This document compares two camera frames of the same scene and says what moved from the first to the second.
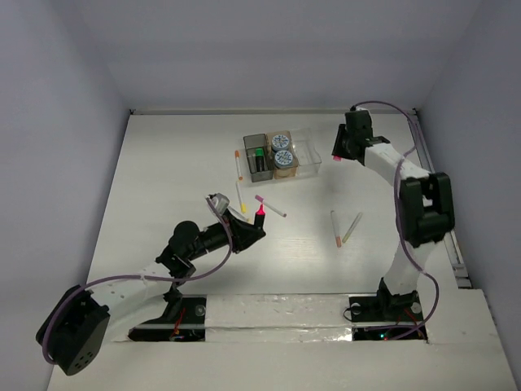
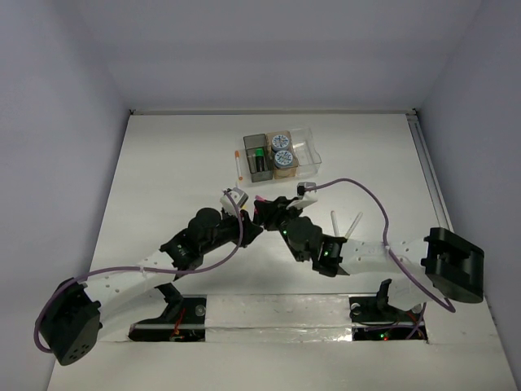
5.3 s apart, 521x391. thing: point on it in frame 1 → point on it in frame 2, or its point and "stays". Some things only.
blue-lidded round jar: (283, 159) stays
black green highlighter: (260, 160) stays
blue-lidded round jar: (280, 142) stays
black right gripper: (338, 149) → (269, 215)
